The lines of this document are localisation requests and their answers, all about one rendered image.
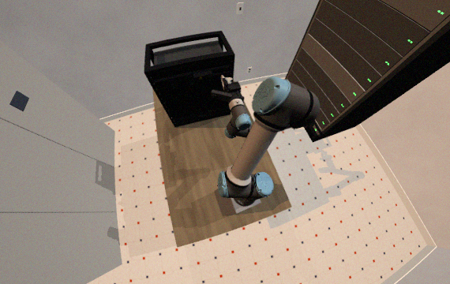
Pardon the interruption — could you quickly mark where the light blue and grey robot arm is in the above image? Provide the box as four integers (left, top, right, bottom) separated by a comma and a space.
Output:
218, 77, 320, 206

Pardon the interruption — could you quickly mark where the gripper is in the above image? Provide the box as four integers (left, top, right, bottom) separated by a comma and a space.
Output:
221, 75, 244, 104

